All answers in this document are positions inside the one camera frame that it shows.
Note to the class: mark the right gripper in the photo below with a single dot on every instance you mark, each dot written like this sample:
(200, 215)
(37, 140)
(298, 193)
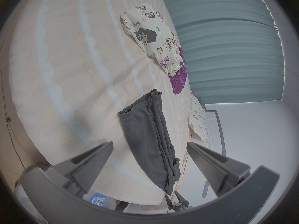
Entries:
(179, 205)

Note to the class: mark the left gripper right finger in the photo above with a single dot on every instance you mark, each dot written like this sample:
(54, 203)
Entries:
(210, 167)

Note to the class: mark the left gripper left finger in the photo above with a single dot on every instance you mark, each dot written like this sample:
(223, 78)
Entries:
(88, 168)

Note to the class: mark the black T-shirt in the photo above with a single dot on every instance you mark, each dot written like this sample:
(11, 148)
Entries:
(149, 136)

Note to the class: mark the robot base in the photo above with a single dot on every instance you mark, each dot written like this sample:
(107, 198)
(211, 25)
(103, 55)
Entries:
(98, 199)

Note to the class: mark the bed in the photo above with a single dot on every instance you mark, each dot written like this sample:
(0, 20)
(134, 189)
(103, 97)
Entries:
(70, 78)

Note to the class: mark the white printed pillow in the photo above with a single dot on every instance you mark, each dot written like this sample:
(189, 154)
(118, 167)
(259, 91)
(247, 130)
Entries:
(198, 120)

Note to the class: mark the purple garment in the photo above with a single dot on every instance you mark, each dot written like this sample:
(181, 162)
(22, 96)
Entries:
(178, 83)

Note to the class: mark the blue-green curtain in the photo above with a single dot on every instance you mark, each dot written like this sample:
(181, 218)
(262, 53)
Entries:
(222, 43)

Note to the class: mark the pink garment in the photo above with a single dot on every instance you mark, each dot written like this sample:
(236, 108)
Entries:
(177, 43)

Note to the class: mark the white printed pyjama top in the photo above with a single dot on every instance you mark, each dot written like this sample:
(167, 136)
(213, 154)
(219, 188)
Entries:
(149, 36)

